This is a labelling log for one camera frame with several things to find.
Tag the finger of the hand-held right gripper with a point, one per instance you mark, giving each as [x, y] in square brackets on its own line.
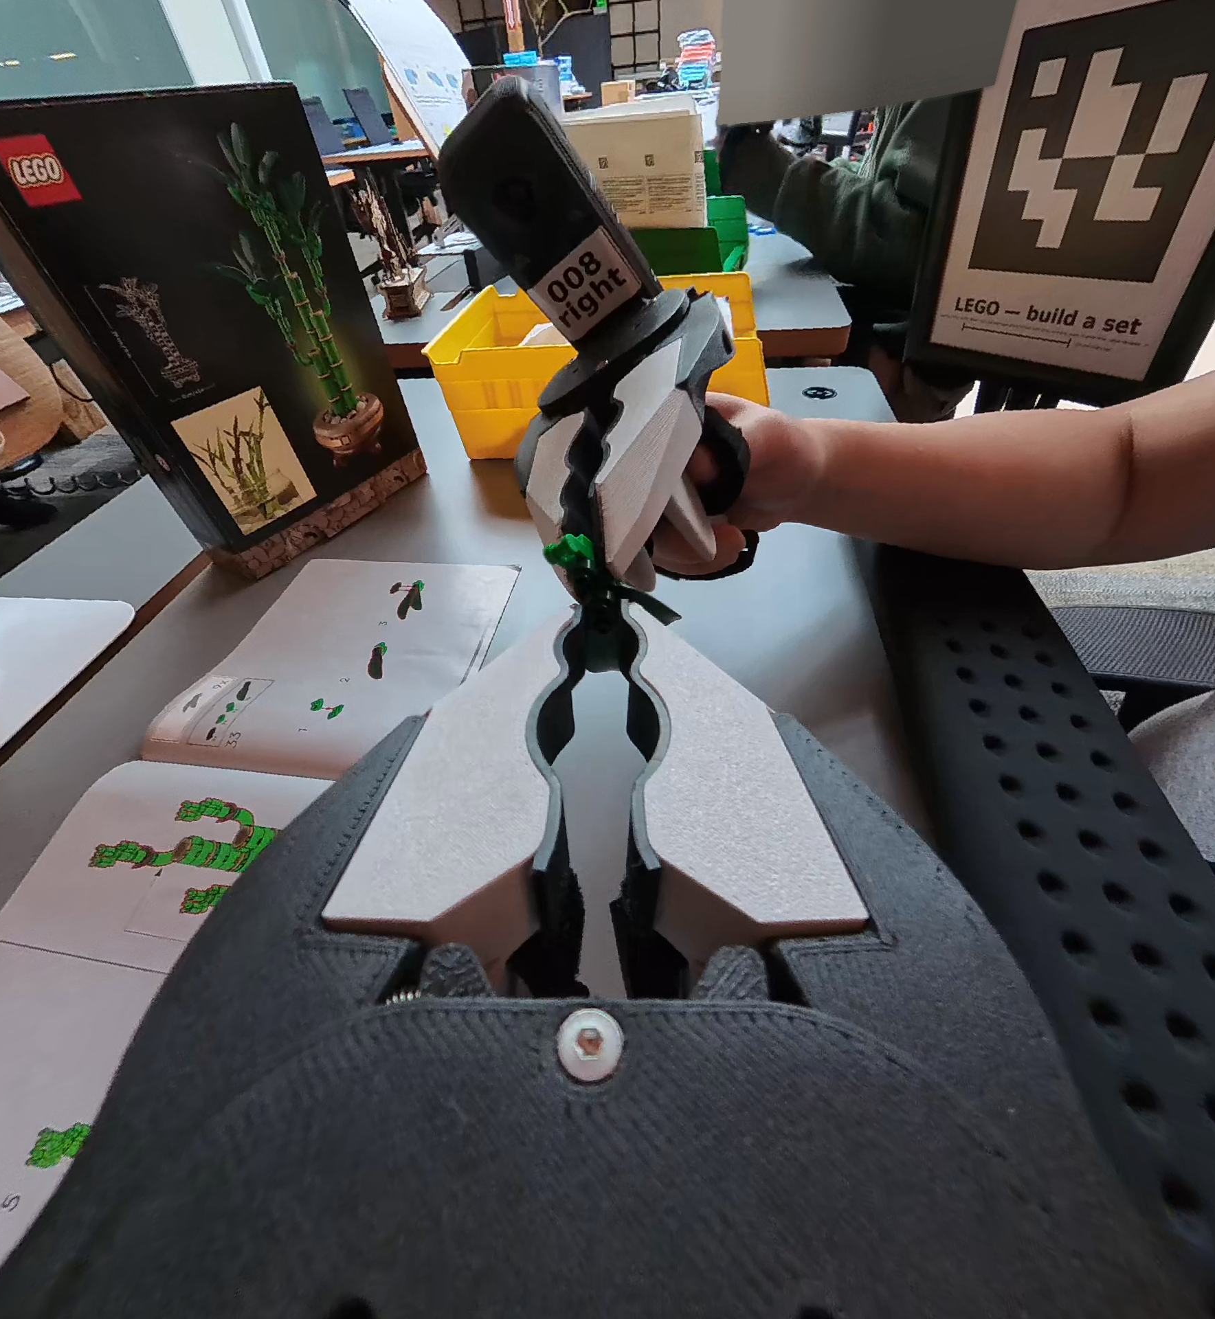
[644, 464]
[547, 483]

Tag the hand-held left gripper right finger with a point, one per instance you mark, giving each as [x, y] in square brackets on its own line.
[752, 825]

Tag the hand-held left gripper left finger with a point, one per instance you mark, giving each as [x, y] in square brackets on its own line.
[433, 825]

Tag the bright green lego piece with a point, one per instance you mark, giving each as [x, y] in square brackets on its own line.
[567, 554]

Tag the dark green lego leaf piece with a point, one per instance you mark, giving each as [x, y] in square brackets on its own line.
[602, 639]

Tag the person's right forearm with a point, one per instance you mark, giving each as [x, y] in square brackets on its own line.
[1030, 483]

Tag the brown lego model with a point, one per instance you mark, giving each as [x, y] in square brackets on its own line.
[401, 288]

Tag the lego instruction booklet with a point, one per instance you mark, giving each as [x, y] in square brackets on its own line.
[442, 618]

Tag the black lego set box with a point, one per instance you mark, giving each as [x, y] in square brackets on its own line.
[155, 310]

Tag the person's right hand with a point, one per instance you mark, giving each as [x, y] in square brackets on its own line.
[784, 474]

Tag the yellow plastic bin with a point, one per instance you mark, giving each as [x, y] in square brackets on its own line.
[484, 403]

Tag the white printed carton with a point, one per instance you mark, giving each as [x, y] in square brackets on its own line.
[638, 154]

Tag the white paper sheet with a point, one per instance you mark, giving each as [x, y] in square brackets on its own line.
[543, 336]

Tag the white curved poster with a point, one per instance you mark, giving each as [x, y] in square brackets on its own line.
[411, 62]

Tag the green plastic bin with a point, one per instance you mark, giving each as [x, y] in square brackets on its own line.
[669, 253]

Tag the black perforated chair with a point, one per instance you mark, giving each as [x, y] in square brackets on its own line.
[1082, 825]

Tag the black framed tag sign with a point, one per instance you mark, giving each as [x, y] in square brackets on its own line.
[979, 257]

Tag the grey printed sweatshirt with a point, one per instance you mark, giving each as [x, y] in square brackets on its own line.
[1206, 763]

